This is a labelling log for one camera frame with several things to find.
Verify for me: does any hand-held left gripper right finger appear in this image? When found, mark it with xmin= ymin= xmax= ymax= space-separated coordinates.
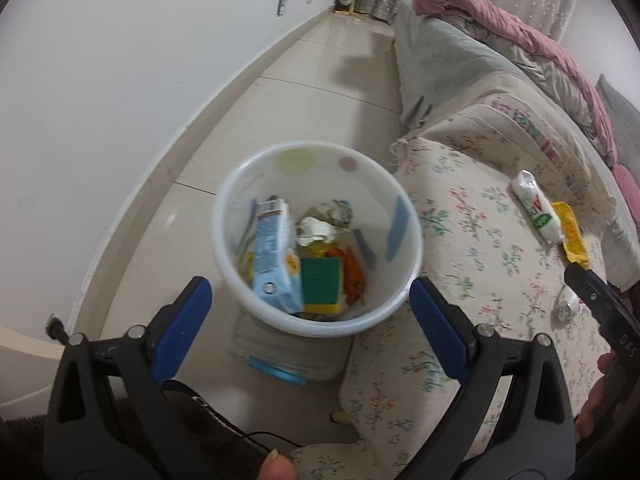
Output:
xmin=400 ymin=276 xmax=577 ymax=480

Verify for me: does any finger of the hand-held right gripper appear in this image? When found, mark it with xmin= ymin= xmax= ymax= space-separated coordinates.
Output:
xmin=564 ymin=262 xmax=621 ymax=322

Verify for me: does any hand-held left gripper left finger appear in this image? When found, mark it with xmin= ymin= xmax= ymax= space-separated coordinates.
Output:
xmin=42 ymin=275 xmax=212 ymax=480

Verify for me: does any white bottle green red label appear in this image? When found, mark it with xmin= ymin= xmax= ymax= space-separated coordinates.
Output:
xmin=554 ymin=284 xmax=583 ymax=332
xmin=510 ymin=170 xmax=565 ymax=245

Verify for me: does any yellow packet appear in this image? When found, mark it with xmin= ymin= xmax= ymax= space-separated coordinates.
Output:
xmin=550 ymin=201 xmax=592 ymax=270

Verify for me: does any orange wrapper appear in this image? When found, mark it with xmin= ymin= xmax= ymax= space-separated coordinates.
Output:
xmin=320 ymin=245 xmax=367 ymax=306

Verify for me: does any blue milk carton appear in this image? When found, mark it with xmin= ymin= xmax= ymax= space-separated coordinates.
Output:
xmin=250 ymin=197 xmax=306 ymax=315

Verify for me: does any yellow and green sponge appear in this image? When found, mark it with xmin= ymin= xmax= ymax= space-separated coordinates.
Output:
xmin=299 ymin=256 xmax=347 ymax=317

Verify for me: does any white wrapper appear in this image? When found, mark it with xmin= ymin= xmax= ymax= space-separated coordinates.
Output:
xmin=295 ymin=200 xmax=355 ymax=247

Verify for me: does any white plastic bin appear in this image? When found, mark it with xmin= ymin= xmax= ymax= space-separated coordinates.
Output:
xmin=211 ymin=140 xmax=423 ymax=338

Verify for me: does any person's right hand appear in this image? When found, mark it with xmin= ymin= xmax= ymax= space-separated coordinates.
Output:
xmin=575 ymin=354 xmax=618 ymax=443

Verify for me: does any person's left hand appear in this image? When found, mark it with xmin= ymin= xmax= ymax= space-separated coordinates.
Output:
xmin=259 ymin=449 xmax=297 ymax=480

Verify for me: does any small black knob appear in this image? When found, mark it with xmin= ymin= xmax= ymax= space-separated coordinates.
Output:
xmin=46 ymin=314 xmax=71 ymax=343

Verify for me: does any grey pillow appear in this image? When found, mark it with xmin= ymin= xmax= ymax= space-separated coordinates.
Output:
xmin=595 ymin=74 xmax=640 ymax=161

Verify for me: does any beige floral quilt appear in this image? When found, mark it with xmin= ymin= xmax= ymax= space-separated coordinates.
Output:
xmin=420 ymin=70 xmax=640 ymax=281

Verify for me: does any grey blanket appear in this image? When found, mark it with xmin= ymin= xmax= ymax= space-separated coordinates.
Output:
xmin=392 ymin=0 xmax=506 ymax=131

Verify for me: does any pink duvet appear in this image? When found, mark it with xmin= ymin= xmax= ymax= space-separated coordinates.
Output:
xmin=411 ymin=0 xmax=640 ymax=221

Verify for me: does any thin black cable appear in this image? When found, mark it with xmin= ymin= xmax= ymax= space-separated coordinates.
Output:
xmin=235 ymin=430 xmax=301 ymax=453

